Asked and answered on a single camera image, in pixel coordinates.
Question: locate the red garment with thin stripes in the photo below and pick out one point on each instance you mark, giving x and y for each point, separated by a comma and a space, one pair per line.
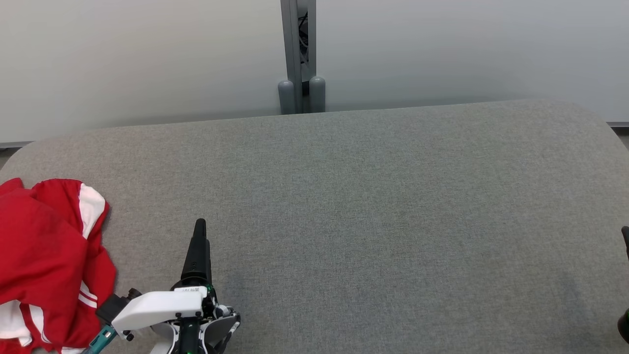
39, 246

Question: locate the grey partition post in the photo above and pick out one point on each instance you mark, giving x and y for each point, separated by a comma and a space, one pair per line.
293, 44

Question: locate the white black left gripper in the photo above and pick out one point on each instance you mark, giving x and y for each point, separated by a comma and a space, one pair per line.
157, 307

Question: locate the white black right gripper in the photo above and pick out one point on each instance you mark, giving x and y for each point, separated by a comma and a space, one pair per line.
624, 327

